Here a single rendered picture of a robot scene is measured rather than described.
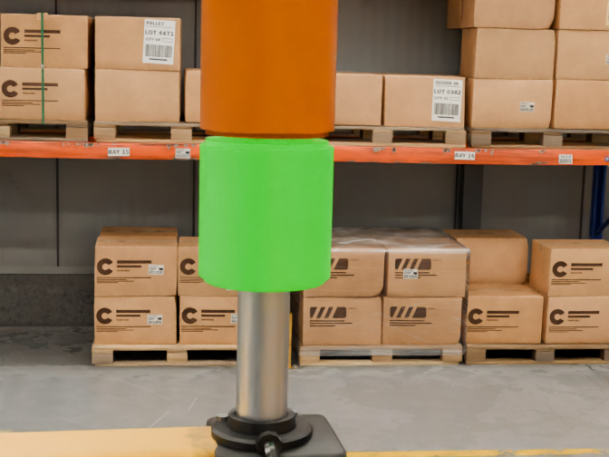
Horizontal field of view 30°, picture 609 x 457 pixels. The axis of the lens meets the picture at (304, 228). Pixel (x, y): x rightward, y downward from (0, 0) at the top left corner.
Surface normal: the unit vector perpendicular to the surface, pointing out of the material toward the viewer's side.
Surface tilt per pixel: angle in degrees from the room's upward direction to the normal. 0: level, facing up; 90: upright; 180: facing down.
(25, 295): 90
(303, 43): 90
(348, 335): 88
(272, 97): 90
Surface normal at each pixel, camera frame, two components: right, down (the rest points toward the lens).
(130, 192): 0.11, 0.15
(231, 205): -0.47, 0.12
